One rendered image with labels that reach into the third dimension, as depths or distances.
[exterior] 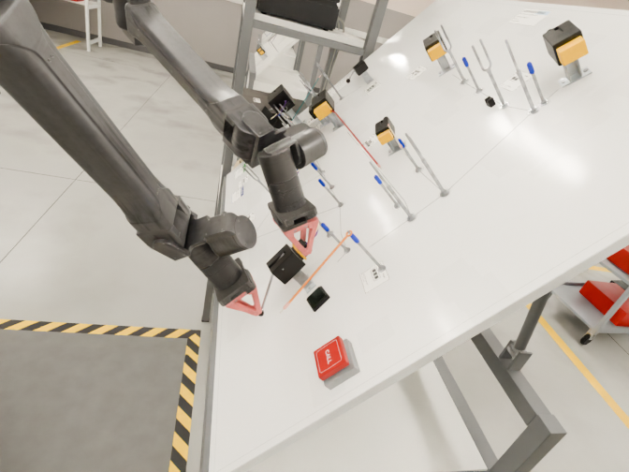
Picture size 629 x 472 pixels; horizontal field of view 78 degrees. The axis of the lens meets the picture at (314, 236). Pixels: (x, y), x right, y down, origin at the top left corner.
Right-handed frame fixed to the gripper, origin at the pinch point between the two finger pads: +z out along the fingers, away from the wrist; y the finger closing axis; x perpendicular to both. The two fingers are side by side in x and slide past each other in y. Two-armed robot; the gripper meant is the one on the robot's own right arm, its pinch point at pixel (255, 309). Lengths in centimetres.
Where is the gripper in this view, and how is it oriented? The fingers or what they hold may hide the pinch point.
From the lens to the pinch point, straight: 78.8
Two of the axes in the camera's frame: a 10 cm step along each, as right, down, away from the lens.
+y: -3.4, -3.7, 8.6
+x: -8.1, 5.8, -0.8
